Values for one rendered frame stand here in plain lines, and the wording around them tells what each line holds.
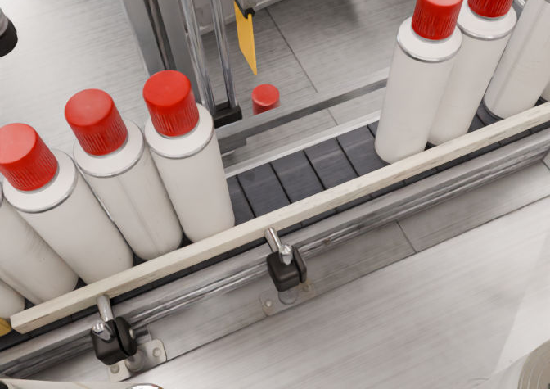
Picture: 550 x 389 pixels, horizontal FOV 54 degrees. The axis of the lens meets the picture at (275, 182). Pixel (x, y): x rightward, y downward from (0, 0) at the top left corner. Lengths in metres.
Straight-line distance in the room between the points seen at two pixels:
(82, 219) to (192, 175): 0.09
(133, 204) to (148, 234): 0.05
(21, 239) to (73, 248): 0.04
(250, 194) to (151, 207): 0.14
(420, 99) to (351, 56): 0.26
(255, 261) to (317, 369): 0.12
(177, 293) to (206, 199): 0.11
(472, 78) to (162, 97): 0.28
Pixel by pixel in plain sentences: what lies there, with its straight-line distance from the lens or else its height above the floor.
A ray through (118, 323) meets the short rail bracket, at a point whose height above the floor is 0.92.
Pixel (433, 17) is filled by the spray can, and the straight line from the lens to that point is 0.44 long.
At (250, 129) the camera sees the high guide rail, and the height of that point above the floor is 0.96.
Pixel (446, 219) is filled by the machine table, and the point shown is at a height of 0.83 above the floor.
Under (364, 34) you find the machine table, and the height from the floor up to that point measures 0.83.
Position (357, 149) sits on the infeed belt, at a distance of 0.58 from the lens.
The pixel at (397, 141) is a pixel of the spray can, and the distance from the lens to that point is 0.54.
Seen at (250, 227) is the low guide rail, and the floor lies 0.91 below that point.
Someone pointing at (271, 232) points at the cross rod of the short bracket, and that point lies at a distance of 0.50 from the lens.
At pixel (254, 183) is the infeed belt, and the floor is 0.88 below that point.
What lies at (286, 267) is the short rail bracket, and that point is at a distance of 0.47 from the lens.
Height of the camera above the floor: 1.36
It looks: 59 degrees down
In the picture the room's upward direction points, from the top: 4 degrees counter-clockwise
